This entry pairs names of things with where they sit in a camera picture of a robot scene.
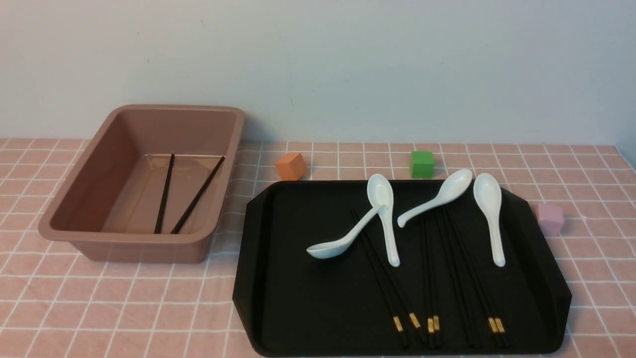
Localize gold-banded black chopstick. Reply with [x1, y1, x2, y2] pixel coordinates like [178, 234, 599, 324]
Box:
[366, 229, 429, 344]
[360, 228, 410, 349]
[421, 218, 437, 349]
[426, 219, 442, 349]
[444, 208, 510, 349]
[443, 208, 506, 348]

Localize orange cube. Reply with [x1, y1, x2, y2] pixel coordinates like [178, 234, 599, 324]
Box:
[274, 152, 309, 181]

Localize white spoon upright left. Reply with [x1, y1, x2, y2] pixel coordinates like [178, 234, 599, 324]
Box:
[367, 173, 400, 267]

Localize white spoon lying sideways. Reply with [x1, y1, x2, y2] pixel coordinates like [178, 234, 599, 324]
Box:
[306, 204, 386, 259]

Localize black plastic tray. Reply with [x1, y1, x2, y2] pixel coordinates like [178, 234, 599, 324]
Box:
[233, 180, 572, 357]

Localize green cube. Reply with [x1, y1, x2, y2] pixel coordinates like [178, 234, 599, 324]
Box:
[409, 151, 435, 179]

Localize black chopstick in bin right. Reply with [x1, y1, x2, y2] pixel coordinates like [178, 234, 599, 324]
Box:
[170, 156, 226, 234]

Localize black chopstick in bin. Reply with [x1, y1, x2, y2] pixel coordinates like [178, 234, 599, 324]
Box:
[170, 156, 226, 234]
[153, 153, 175, 234]

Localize white spoon tilted centre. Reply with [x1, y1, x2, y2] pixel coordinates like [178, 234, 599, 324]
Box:
[397, 169, 473, 227]

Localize black chopstick in bin left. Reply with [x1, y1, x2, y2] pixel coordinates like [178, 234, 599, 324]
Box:
[153, 153, 175, 234]

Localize brown plastic bin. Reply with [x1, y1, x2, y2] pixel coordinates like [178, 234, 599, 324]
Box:
[38, 104, 245, 264]

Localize white spoon far right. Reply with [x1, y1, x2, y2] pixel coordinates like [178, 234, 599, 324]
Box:
[473, 173, 506, 268]

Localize pink cube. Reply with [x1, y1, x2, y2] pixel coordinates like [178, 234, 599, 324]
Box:
[536, 202, 565, 237]

